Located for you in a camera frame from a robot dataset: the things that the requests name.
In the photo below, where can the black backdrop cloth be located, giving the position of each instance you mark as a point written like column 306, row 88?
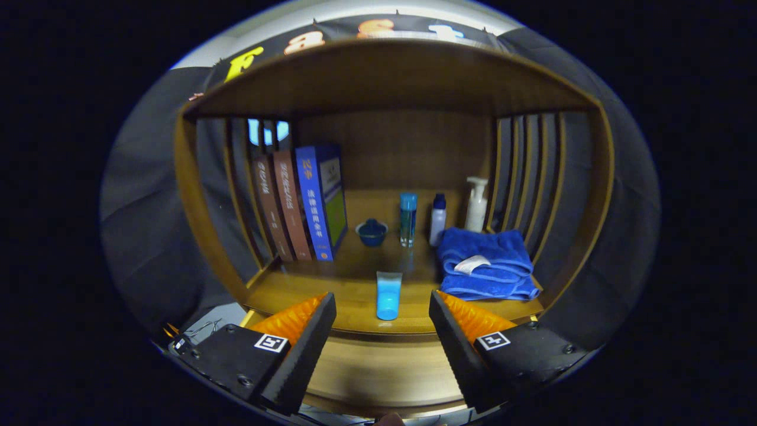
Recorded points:
column 142, row 225

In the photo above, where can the brown book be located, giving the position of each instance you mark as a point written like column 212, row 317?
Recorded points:
column 272, row 213
column 291, row 207

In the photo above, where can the teal clear bottle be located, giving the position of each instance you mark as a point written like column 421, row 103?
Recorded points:
column 408, row 222

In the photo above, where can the wooden drawer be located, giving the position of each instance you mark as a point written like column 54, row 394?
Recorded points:
column 378, row 367

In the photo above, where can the small blue lidded bowl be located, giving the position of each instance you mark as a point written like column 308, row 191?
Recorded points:
column 372, row 234

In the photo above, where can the white bottle with blue cap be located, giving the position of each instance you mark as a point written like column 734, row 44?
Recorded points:
column 437, row 225

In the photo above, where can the wooden countertop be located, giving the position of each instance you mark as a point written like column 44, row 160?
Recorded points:
column 355, row 296

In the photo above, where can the wooden cabinet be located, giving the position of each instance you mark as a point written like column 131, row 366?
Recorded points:
column 396, row 148

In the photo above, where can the light blue tube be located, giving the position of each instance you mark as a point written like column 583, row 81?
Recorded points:
column 388, row 296

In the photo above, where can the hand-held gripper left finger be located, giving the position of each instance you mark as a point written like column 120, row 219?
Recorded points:
column 303, row 349

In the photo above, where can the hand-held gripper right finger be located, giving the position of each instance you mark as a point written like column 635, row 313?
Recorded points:
column 458, row 349

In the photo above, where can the folded blue towel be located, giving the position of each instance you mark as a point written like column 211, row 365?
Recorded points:
column 497, row 272

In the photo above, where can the blue book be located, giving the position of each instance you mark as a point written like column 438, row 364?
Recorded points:
column 312, row 207

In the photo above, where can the white pump bottle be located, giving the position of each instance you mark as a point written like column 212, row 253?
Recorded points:
column 476, row 207

